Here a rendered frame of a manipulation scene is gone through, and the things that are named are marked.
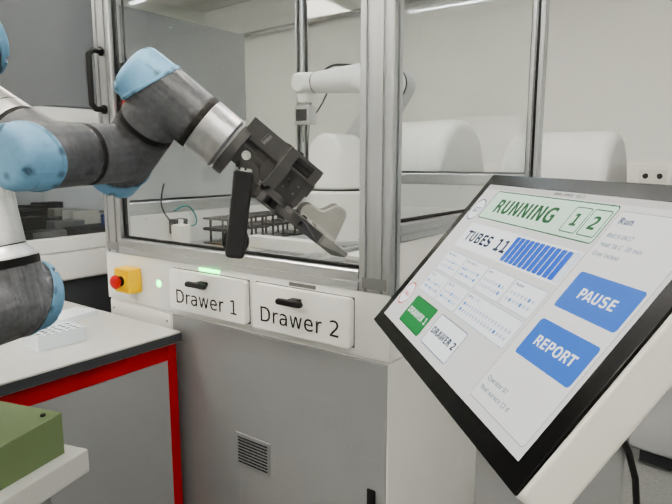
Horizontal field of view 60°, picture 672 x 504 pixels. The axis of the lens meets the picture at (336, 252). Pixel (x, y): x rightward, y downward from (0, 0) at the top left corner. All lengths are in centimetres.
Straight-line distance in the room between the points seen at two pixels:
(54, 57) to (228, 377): 125
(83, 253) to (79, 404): 85
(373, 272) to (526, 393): 70
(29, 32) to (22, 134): 154
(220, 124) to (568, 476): 53
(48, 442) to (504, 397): 71
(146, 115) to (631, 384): 59
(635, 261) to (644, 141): 361
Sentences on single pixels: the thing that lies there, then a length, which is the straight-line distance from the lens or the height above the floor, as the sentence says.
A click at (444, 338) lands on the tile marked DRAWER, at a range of 74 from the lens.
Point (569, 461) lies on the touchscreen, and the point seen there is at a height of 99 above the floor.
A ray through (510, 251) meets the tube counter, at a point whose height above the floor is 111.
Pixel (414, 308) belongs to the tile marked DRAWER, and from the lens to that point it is 86.
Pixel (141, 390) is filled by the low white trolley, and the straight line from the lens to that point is 164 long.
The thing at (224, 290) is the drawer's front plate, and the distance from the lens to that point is 150.
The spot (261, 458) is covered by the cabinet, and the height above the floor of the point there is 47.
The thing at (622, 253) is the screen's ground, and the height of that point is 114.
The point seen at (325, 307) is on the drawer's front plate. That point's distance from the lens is 129.
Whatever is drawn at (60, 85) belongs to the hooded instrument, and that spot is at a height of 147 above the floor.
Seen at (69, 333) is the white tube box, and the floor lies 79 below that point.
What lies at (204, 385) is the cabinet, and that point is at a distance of 167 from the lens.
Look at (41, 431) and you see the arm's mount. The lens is 102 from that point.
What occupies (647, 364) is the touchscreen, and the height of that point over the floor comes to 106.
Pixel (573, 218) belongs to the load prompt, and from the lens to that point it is 71.
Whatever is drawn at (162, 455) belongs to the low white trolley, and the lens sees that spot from 175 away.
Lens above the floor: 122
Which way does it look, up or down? 9 degrees down
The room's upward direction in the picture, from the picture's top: straight up
